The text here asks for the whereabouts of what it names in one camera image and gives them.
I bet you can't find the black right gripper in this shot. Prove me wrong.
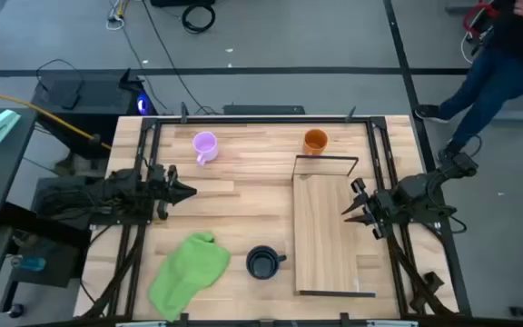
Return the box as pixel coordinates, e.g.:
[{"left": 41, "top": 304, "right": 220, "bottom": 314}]
[{"left": 340, "top": 177, "right": 400, "bottom": 241}]

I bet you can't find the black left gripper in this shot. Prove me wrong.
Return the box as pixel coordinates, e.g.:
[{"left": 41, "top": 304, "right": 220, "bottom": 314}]
[{"left": 150, "top": 163, "right": 198, "bottom": 222}]

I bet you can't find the purple plastic mug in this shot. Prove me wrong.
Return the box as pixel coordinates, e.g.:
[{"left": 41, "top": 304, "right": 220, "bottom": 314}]
[{"left": 192, "top": 131, "right": 220, "bottom": 167}]

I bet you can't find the orange plastic cup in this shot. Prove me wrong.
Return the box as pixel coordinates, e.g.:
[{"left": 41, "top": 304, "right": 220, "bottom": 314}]
[{"left": 302, "top": 128, "right": 330, "bottom": 156}]

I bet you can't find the black mug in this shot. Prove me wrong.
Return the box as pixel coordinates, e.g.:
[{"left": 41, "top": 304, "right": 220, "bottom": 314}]
[{"left": 245, "top": 245, "right": 288, "bottom": 281}]

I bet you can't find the green microfibre cloth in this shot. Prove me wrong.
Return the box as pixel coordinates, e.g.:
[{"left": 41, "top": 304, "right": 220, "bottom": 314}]
[{"left": 147, "top": 232, "right": 232, "bottom": 322}]

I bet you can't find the black power strip bar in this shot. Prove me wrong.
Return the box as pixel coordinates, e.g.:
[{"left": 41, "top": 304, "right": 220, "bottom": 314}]
[{"left": 222, "top": 104, "right": 306, "bottom": 116}]

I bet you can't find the black computer tower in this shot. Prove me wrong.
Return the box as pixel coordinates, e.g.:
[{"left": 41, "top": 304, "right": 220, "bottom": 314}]
[{"left": 31, "top": 67, "right": 156, "bottom": 137}]

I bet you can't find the black low cart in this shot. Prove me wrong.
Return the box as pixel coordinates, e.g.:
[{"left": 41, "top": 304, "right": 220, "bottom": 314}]
[{"left": 0, "top": 175, "right": 93, "bottom": 314}]

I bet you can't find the blue bottle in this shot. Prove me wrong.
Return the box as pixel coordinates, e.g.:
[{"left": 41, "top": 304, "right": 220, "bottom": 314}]
[{"left": 10, "top": 255, "right": 47, "bottom": 273}]

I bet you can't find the person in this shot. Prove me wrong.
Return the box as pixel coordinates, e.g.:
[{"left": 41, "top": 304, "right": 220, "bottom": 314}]
[{"left": 413, "top": 0, "right": 523, "bottom": 161}]

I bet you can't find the black box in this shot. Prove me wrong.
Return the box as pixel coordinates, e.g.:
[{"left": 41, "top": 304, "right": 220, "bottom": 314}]
[{"left": 150, "top": 0, "right": 216, "bottom": 7}]

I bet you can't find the mint green stapler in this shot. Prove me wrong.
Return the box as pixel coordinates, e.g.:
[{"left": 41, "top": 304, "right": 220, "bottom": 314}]
[{"left": 0, "top": 109, "right": 21, "bottom": 144}]

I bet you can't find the black metal table frame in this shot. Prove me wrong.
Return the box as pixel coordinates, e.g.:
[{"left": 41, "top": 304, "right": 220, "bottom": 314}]
[{"left": 79, "top": 102, "right": 474, "bottom": 327}]

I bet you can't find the coiled black cable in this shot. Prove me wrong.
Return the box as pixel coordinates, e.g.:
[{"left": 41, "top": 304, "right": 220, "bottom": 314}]
[{"left": 181, "top": 3, "right": 217, "bottom": 35}]

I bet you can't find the yellow cable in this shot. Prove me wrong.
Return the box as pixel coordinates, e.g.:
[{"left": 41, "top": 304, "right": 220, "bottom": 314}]
[{"left": 0, "top": 86, "right": 113, "bottom": 151}]

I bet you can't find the white plug cable bundle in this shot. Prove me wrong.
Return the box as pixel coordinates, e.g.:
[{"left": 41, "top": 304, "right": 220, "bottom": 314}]
[{"left": 105, "top": 0, "right": 129, "bottom": 32}]

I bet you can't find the white floor cable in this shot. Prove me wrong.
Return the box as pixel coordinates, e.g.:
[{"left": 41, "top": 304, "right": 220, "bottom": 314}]
[{"left": 459, "top": 31, "right": 477, "bottom": 64}]

